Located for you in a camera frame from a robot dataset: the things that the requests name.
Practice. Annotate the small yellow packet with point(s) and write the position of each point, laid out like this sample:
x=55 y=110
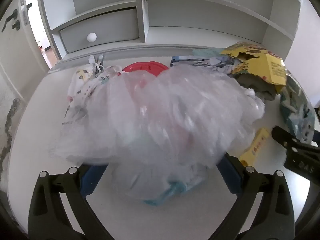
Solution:
x=255 y=147

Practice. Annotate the teal patterned wrapper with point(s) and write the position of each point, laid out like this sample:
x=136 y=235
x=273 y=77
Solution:
x=297 y=105

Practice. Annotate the grey drawer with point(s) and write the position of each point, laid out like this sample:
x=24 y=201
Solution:
x=112 y=27

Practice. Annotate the white drawer knob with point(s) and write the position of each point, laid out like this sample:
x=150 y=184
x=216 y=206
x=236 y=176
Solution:
x=91 y=37

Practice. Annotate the crumpled blue white wrapper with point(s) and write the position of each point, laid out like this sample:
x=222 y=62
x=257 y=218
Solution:
x=190 y=61

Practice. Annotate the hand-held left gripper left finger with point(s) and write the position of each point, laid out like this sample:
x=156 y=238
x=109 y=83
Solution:
x=87 y=182

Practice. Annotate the white door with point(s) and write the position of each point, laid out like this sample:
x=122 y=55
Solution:
x=15 y=55

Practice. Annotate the light teal box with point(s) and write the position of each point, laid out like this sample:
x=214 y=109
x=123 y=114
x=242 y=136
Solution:
x=207 y=52

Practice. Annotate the white shelf unit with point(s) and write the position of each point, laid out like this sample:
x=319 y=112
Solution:
x=200 y=22

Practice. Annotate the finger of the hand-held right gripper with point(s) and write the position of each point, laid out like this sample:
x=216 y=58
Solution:
x=282 y=137

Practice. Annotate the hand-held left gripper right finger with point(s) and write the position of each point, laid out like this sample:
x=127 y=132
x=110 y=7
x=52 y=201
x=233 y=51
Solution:
x=228 y=175

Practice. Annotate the teal packet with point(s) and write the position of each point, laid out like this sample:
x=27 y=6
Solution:
x=172 y=190

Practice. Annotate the torn yellow cardboard box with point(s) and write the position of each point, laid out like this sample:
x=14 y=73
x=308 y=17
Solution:
x=272 y=70

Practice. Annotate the red plastic lid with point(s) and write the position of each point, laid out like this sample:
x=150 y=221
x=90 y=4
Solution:
x=145 y=67

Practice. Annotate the clear plastic bag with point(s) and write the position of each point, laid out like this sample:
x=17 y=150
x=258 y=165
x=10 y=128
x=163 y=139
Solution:
x=162 y=117

